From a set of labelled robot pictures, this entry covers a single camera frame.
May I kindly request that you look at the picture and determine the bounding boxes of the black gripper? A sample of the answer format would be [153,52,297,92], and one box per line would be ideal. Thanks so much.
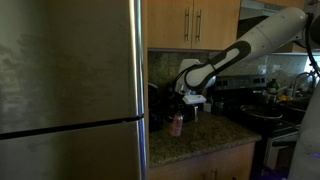
[173,96,196,116]

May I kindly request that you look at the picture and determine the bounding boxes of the black air fryer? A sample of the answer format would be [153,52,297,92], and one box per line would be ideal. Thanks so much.
[164,81,200,124]

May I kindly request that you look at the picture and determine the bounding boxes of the black coffee maker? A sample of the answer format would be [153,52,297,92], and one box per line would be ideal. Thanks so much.
[148,82,164,133]

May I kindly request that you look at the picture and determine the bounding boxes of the black kitchen stove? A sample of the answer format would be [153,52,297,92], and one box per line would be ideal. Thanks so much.
[213,74,301,176]

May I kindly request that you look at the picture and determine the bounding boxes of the wooden base cabinet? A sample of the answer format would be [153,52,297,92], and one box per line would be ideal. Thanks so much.
[148,142,257,180]

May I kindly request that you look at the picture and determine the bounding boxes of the black frying pan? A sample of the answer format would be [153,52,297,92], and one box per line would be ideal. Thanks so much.
[239,104,284,120]

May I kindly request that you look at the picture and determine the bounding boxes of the green glass bottle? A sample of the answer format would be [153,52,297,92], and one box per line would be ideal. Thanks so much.
[267,78,280,95]

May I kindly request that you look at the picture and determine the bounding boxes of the kitchen sink basin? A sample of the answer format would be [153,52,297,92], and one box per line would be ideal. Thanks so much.
[276,95,316,115]

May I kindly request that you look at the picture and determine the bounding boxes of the curved metal faucet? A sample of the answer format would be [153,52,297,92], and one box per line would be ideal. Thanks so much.
[292,70,317,98]

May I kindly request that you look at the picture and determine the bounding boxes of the silver range hood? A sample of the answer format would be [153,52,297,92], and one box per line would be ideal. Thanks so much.
[238,0,284,21]

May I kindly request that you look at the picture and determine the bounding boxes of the stainless steel fridge door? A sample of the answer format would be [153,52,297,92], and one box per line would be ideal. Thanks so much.
[0,0,145,136]

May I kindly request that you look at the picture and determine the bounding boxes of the stainless steel freezer drawer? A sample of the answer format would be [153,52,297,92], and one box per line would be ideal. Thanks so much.
[0,118,148,180]

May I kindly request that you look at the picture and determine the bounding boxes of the wooden cabinet above hood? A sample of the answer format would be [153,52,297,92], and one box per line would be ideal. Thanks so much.
[256,0,306,9]

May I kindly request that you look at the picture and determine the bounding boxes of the metal cabinet bar handle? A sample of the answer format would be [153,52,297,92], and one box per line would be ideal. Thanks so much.
[195,9,203,43]
[183,8,191,43]

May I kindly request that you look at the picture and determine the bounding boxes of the wooden wall cabinet door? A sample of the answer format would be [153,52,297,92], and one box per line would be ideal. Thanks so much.
[191,0,242,52]
[147,0,194,50]

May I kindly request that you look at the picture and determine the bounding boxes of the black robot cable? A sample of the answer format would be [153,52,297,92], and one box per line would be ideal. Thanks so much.
[303,13,320,79]

